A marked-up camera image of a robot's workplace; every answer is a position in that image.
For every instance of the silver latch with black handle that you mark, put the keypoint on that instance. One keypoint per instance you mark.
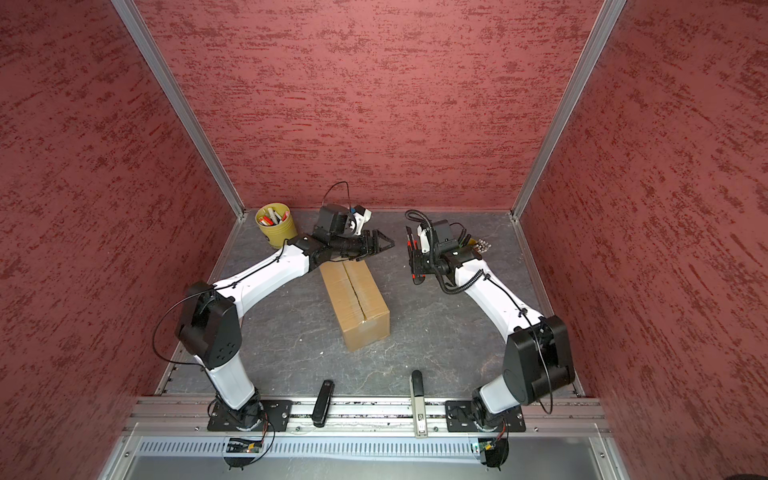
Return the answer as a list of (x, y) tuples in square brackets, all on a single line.
[(418, 405)]

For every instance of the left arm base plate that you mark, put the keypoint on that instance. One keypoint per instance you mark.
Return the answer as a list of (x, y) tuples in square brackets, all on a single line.
[(255, 416)]

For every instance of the aluminium corner post left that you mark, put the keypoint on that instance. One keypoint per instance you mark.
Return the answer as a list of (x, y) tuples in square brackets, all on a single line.
[(137, 28)]

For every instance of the aluminium front rail frame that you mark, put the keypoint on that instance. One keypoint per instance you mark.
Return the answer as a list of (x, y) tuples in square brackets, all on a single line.
[(358, 428)]

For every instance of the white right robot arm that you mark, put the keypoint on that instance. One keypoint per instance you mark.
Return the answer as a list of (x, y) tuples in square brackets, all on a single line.
[(537, 359)]

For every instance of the yellow pencil cup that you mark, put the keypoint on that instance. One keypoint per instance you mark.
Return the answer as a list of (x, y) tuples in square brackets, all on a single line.
[(478, 245)]

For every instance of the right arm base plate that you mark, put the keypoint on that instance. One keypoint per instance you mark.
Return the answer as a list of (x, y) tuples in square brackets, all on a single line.
[(472, 416)]

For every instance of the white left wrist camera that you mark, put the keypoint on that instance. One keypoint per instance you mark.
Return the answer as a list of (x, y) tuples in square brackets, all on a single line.
[(360, 216)]

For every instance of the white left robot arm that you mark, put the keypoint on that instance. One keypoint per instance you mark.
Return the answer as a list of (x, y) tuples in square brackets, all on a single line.
[(209, 327)]

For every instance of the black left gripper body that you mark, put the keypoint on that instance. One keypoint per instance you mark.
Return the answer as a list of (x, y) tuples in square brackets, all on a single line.
[(352, 245)]

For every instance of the right circuit board with wires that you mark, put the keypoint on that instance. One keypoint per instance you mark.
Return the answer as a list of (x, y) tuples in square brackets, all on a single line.
[(493, 453)]

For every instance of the yellow-green pen holder cup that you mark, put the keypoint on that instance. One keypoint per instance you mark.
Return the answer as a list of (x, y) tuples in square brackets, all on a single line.
[(277, 224)]

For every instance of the black handle on rail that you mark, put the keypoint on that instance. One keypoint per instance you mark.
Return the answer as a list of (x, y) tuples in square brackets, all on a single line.
[(322, 405)]

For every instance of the aluminium corner post right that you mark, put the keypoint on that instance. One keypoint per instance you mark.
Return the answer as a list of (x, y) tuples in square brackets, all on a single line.
[(603, 26)]

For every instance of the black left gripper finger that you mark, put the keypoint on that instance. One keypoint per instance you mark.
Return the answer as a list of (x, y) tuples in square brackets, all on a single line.
[(375, 250), (380, 240)]

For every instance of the circuit board with wires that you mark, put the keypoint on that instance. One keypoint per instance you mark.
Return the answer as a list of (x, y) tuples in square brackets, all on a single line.
[(242, 452), (493, 453)]

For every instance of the left circuit board with wires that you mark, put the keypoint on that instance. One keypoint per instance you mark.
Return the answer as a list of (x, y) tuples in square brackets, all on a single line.
[(242, 452)]

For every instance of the brown cardboard express box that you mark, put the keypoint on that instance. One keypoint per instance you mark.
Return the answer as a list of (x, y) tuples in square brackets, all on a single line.
[(361, 312)]

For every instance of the aluminium corner post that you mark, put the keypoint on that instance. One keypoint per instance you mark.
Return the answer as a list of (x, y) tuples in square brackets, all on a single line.
[(137, 28), (603, 26)]

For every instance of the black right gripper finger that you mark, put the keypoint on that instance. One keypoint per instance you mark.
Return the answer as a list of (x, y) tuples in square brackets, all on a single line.
[(409, 238), (414, 242)]

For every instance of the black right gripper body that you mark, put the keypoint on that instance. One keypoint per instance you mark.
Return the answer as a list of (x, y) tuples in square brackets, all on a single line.
[(426, 263)]

